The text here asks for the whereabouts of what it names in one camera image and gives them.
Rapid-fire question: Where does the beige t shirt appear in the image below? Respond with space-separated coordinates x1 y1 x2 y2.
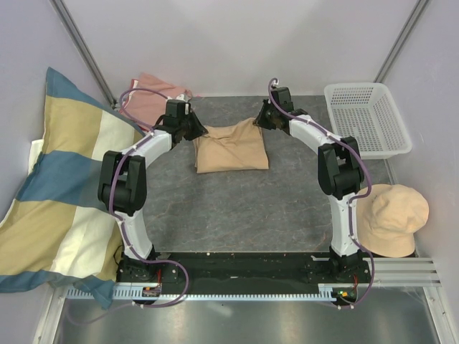
193 118 269 174

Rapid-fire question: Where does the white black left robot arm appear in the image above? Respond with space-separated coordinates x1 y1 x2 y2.
98 100 207 282

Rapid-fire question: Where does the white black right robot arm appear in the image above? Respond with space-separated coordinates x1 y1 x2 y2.
255 79 369 282

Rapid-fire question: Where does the folded pink t shirt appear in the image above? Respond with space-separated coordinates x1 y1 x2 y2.
123 72 193 126

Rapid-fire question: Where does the white plastic basket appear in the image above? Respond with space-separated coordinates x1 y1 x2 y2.
324 82 412 160

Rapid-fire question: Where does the beige bucket hat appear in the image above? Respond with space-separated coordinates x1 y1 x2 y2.
356 184 430 258

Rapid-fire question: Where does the blue yellow striped pillow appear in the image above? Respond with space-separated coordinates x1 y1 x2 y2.
1 68 143 309

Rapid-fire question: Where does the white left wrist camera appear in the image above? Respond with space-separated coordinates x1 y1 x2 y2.
176 93 191 102

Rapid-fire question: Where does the left aluminium frame post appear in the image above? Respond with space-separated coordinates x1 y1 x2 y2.
49 0 118 109

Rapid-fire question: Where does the aluminium frame post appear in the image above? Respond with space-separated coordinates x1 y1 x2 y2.
49 0 118 109
374 0 431 83

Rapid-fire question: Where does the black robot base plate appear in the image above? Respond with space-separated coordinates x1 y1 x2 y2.
116 252 372 297

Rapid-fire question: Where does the grey slotted cable duct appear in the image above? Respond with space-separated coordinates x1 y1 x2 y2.
64 282 356 302

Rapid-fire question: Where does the right aluminium frame post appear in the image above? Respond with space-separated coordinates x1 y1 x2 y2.
374 0 431 83

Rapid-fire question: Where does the aluminium rail right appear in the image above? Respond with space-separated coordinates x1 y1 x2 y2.
373 257 441 287

